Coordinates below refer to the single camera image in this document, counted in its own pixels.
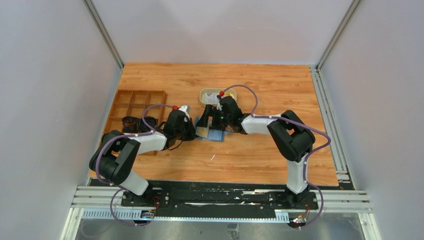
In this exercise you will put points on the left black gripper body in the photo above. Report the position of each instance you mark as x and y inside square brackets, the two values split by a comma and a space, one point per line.
[186, 133]

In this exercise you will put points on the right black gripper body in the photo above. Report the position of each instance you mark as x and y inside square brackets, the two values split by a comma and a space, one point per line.
[220, 120]

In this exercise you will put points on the tan credit card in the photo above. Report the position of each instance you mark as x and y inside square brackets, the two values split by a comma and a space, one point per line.
[202, 132]

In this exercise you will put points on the blue card holder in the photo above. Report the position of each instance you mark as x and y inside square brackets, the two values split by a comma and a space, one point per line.
[213, 135]

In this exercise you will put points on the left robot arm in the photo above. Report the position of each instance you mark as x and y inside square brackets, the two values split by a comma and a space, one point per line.
[114, 159]

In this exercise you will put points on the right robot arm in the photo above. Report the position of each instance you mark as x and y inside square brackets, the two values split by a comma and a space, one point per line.
[293, 140]

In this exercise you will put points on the card in tray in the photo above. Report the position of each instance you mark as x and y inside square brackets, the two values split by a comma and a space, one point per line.
[210, 98]

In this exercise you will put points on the beige oval tray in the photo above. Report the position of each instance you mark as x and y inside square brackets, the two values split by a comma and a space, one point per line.
[229, 92]

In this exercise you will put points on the brown compartment organizer tray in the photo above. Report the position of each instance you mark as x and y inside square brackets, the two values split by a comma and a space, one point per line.
[130, 105]

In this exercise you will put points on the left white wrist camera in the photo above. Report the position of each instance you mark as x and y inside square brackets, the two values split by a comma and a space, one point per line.
[185, 109]

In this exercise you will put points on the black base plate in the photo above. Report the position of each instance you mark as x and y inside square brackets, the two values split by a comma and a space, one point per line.
[219, 200]

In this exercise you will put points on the aluminium frame rail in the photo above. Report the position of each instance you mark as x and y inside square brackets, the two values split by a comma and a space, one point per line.
[336, 147]

